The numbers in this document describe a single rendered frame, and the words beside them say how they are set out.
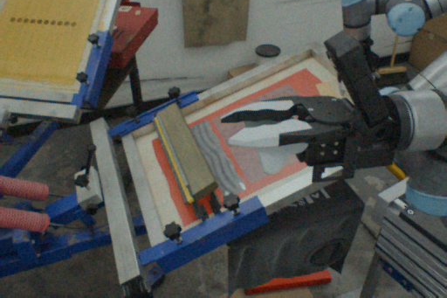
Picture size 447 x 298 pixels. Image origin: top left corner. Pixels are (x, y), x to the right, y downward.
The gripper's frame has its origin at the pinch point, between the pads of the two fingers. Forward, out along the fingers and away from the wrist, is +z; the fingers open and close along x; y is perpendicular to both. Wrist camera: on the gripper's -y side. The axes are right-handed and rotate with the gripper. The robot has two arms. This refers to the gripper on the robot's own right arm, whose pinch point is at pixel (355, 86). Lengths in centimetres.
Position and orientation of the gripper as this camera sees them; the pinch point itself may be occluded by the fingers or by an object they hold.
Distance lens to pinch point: 142.8
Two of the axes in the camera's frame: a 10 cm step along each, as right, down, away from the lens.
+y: 3.4, 5.7, -7.5
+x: 9.0, -4.1, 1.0
